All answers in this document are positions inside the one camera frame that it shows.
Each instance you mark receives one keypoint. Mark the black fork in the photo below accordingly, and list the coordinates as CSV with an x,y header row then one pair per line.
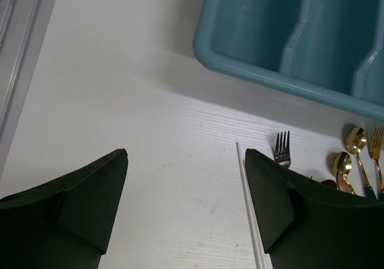
x,y
282,149

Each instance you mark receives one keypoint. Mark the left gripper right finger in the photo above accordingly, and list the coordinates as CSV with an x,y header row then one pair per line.
x,y
305,224

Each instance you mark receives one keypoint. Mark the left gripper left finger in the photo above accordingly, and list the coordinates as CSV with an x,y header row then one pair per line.
x,y
66,222

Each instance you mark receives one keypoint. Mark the aluminium rail left side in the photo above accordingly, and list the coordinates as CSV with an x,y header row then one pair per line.
x,y
23,26

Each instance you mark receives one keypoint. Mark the rose gold spoon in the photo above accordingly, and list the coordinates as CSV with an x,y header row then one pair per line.
x,y
329,183

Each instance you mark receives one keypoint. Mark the blue plastic cutlery tray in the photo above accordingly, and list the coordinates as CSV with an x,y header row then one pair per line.
x,y
328,51

